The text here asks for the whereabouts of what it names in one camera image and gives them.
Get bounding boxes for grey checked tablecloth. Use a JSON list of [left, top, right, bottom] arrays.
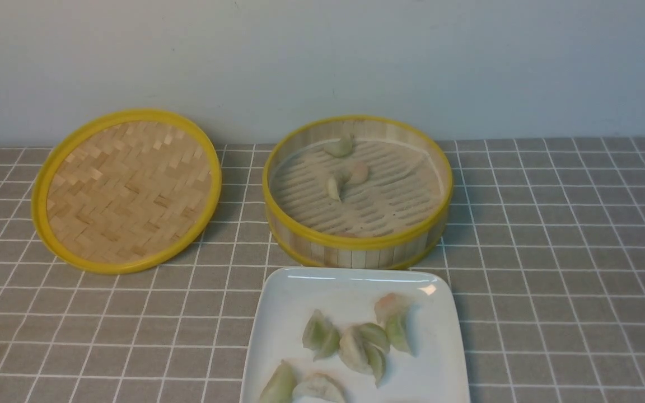
[[0, 138, 645, 402]]

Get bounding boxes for pinkish dumpling in steamer centre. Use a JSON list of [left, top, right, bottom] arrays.
[[345, 161, 370, 185]]

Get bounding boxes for green dumpling under white one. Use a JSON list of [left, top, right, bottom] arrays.
[[364, 343, 387, 388]]

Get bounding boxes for pink dumpling on plate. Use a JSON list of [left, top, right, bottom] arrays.
[[374, 293, 413, 326]]

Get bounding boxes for yellow rimmed bamboo steamer lid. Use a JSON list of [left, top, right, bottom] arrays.
[[31, 108, 222, 275]]

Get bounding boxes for green dumpling beside pink one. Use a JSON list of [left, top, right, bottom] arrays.
[[385, 313, 414, 355]]

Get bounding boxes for green dumpling atop white one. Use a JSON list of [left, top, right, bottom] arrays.
[[356, 323, 391, 354]]

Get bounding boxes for green dumpling at plate bottom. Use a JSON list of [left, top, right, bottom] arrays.
[[258, 360, 297, 402]]

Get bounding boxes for white dumpling at plate bottom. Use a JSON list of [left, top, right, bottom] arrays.
[[292, 373, 347, 402]]

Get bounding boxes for green dumpling at steamer back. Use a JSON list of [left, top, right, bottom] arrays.
[[323, 133, 354, 158]]

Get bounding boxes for white rectangular plate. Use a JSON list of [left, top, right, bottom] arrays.
[[240, 267, 471, 402]]

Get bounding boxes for white dumpling on plate centre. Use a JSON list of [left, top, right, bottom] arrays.
[[338, 326, 373, 375]]

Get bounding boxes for pale dumpling in steamer centre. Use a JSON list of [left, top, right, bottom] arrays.
[[325, 175, 344, 202]]

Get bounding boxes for green dumpling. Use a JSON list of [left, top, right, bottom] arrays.
[[364, 343, 387, 388], [323, 133, 354, 158], [385, 313, 414, 355], [356, 323, 391, 354], [258, 360, 297, 402], [302, 310, 334, 352], [313, 326, 340, 360]]

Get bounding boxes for yellow rimmed bamboo steamer basket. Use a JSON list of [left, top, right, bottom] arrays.
[[262, 115, 454, 270]]

